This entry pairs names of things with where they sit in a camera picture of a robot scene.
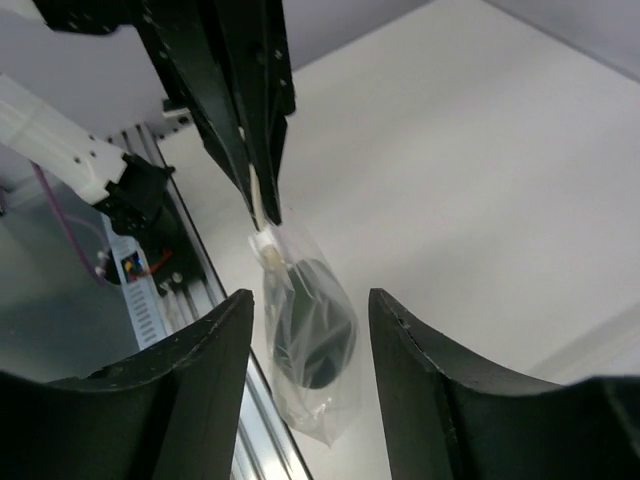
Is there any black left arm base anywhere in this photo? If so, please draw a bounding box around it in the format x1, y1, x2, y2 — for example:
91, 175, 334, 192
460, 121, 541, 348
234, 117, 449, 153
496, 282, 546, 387
119, 231, 205, 298

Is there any white slotted cable duct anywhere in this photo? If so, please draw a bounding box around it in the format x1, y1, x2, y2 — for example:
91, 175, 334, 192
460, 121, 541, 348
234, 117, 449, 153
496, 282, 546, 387
102, 215, 167, 350

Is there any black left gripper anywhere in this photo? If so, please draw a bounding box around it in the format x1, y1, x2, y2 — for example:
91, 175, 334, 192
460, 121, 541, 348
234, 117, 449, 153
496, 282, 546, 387
34, 0, 149, 36

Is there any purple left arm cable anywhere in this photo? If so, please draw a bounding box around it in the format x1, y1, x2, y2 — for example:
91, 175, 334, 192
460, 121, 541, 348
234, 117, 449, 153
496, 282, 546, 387
0, 164, 111, 289

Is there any dark green fake food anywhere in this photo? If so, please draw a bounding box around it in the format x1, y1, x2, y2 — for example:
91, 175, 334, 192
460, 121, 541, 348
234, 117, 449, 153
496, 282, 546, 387
272, 259, 357, 390

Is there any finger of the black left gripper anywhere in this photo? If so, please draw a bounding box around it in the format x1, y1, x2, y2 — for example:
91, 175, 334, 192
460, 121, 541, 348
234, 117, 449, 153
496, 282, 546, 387
199, 0, 295, 225
141, 1, 256, 219

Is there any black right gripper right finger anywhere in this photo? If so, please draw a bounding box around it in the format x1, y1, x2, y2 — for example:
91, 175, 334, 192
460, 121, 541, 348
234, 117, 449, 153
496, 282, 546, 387
368, 289, 639, 479

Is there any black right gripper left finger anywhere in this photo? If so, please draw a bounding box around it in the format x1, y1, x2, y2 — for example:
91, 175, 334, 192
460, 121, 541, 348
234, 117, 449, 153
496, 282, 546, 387
0, 288, 255, 480

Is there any clear zip top bag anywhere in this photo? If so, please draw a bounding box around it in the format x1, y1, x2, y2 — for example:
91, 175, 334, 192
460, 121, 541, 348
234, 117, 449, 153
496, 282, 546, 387
247, 164, 362, 448

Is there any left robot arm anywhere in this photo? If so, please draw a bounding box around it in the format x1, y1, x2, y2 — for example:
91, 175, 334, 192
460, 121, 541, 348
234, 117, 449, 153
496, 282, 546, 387
1, 1, 296, 249

